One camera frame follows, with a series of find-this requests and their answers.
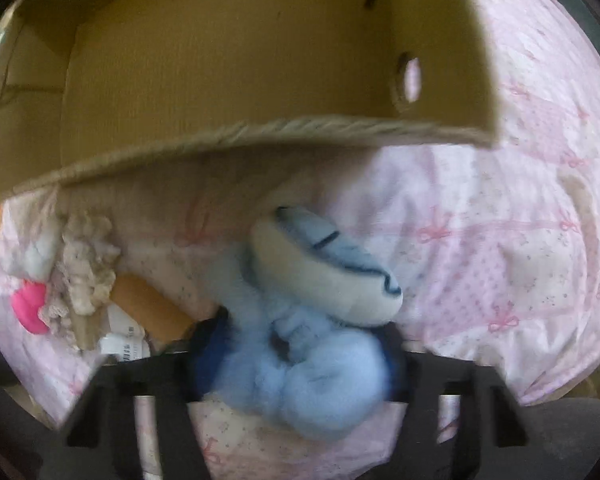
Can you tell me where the orange packaged item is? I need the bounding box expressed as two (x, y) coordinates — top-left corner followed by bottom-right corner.
(99, 274), (195, 362)

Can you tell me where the cream ruffled scrunchie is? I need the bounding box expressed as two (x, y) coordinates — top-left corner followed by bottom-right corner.
(38, 212), (121, 351)

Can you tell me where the blue fluffy plush toy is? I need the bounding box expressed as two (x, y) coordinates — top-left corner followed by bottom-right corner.
(188, 206), (405, 440)

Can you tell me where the pink floral quilt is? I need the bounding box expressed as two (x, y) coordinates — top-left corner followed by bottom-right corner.
(0, 0), (600, 480)

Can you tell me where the brown cardboard box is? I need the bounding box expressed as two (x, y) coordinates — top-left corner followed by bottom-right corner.
(0, 0), (498, 203)

